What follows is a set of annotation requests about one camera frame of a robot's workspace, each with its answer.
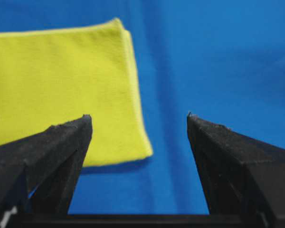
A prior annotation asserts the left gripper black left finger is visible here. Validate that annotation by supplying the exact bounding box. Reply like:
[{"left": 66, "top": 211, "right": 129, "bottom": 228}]
[{"left": 0, "top": 115, "right": 93, "bottom": 227}]

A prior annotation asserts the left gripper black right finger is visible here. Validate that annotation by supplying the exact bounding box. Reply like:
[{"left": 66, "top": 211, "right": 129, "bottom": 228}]
[{"left": 187, "top": 114, "right": 285, "bottom": 228}]

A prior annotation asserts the yellow-green microfiber towel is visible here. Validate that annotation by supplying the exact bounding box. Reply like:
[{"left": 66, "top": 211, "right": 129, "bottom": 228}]
[{"left": 0, "top": 18, "right": 153, "bottom": 167}]

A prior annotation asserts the blue table cloth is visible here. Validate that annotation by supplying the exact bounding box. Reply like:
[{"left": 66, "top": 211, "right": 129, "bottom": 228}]
[{"left": 0, "top": 0, "right": 285, "bottom": 214}]

